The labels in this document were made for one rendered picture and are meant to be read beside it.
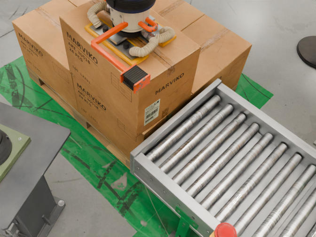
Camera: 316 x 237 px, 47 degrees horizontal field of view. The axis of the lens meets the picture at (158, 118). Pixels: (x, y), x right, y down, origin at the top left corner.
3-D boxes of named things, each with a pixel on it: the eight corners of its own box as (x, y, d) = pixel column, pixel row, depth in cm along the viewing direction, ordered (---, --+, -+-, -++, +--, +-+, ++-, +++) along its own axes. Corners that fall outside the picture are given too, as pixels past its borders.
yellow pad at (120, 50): (148, 57, 167) (149, 49, 163) (133, 68, 163) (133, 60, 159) (99, 20, 180) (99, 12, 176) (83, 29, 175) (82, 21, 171)
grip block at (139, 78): (150, 82, 145) (150, 74, 141) (134, 94, 141) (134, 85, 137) (135, 71, 148) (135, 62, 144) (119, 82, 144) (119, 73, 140)
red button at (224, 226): (238, 236, 117) (241, 232, 114) (225, 252, 114) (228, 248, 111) (221, 221, 120) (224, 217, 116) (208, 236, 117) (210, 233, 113)
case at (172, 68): (190, 98, 207) (201, 46, 174) (136, 137, 190) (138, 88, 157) (122, 40, 230) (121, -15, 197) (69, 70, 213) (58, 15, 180)
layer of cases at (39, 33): (237, 84, 268) (252, 44, 235) (141, 169, 223) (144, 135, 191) (125, 5, 311) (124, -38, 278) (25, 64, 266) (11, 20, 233)
